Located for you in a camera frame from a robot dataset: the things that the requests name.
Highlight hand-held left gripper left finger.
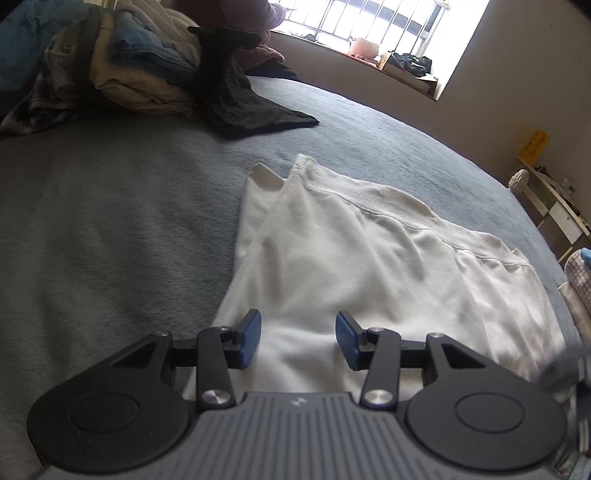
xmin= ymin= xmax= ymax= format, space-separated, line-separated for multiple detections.
xmin=111 ymin=308 xmax=263 ymax=409

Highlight cardboard box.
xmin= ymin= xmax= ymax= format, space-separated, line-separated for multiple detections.
xmin=381 ymin=52 xmax=439 ymax=95

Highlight folded beige pants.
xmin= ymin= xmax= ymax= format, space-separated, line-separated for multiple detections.
xmin=90 ymin=51 xmax=199 ymax=118

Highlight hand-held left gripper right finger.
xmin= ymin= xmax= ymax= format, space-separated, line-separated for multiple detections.
xmin=335 ymin=310 xmax=490 ymax=409

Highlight crumpled white garment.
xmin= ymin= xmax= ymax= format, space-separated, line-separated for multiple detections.
xmin=115 ymin=0 xmax=204 ymax=56

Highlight white sweatshirt with bear outline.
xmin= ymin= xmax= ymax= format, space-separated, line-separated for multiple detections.
xmin=182 ymin=154 xmax=568 ymax=402

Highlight white shelf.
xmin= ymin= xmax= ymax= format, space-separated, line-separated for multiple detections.
xmin=517 ymin=154 xmax=591 ymax=264

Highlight plaid cloth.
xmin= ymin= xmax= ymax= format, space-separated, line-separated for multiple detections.
xmin=0 ymin=46 xmax=100 ymax=137

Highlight grey blanket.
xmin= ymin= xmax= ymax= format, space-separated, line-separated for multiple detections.
xmin=0 ymin=74 xmax=585 ymax=480

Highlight pink pot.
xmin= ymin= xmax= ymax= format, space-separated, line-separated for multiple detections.
xmin=348 ymin=37 xmax=382 ymax=58

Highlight black garment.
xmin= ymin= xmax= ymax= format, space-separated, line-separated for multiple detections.
xmin=188 ymin=25 xmax=320 ymax=140

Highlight folded cream cloth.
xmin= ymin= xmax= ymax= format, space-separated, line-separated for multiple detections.
xmin=558 ymin=281 xmax=591 ymax=333

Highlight window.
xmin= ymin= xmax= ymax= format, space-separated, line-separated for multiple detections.
xmin=268 ymin=0 xmax=490 ymax=100

